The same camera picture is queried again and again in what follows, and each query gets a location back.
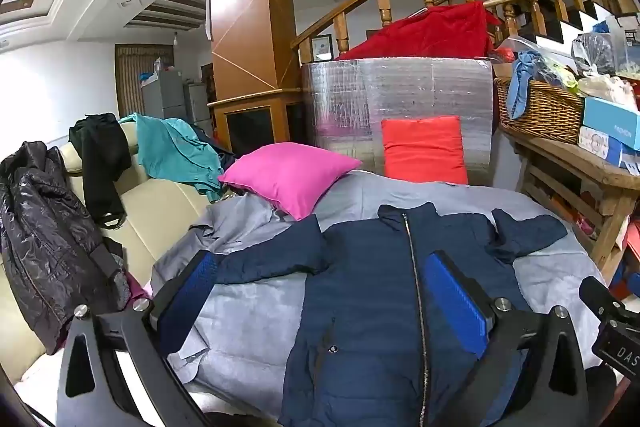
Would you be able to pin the dark plastic bag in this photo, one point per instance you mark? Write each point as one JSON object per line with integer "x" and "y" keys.
{"x": 597, "y": 52}

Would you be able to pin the wooden base cabinet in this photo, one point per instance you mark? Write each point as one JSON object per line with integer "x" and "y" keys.
{"x": 250, "y": 127}

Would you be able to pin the brown curtain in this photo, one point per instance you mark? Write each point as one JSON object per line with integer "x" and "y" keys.
{"x": 130, "y": 77}

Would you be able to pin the magenta garment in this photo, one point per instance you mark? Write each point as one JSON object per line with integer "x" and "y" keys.
{"x": 137, "y": 289}

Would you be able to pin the small grey refrigerator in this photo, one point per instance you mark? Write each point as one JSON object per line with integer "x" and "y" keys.
{"x": 197, "y": 107}

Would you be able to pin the white and black box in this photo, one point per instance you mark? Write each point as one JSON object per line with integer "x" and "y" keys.
{"x": 629, "y": 34}

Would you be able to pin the black shiny puffer jacket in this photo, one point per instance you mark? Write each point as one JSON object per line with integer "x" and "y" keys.
{"x": 45, "y": 242}

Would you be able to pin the black garment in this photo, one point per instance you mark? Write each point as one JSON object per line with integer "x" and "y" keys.
{"x": 100, "y": 162}

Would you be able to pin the yellow-green plastic bag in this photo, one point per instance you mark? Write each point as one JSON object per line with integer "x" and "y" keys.
{"x": 562, "y": 74}

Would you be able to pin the wicker basket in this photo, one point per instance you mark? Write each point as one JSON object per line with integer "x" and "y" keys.
{"x": 545, "y": 117}

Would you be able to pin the coral folded cloth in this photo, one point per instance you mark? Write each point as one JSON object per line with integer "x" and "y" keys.
{"x": 634, "y": 247}

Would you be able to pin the wooden column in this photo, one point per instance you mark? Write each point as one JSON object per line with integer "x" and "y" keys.
{"x": 250, "y": 7}

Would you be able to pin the grey blanket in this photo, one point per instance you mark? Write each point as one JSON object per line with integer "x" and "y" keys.
{"x": 250, "y": 322}

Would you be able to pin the beige sofa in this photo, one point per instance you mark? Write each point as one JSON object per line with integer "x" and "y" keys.
{"x": 150, "y": 207}

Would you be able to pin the red-orange pillow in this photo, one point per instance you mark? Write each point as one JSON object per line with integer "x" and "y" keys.
{"x": 425, "y": 149}

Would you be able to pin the pink pillow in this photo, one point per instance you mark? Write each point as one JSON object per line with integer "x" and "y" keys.
{"x": 290, "y": 172}

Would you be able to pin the red cloth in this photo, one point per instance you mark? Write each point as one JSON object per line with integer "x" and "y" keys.
{"x": 430, "y": 32}

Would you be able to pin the white printed box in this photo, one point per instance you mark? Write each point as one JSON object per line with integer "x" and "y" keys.
{"x": 597, "y": 147}

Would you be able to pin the wooden table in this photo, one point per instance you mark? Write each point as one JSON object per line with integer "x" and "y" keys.
{"x": 590, "y": 167}

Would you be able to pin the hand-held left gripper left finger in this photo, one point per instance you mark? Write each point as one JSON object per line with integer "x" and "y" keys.
{"x": 187, "y": 302}

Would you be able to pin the teal garment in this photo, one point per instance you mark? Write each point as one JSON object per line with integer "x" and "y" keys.
{"x": 175, "y": 152}

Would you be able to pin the blue cloth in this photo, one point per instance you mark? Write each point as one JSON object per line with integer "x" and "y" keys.
{"x": 520, "y": 82}

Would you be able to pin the framed picture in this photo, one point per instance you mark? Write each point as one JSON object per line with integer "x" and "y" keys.
{"x": 322, "y": 48}

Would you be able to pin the silver foil insulation panel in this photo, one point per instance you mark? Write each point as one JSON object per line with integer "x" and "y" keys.
{"x": 400, "y": 87}

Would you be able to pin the light blue box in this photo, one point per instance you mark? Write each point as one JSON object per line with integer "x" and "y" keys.
{"x": 612, "y": 119}

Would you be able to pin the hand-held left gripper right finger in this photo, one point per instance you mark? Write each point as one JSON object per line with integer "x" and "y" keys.
{"x": 457, "y": 302}

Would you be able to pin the navy blue padded jacket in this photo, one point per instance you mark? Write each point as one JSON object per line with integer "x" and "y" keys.
{"x": 370, "y": 287}

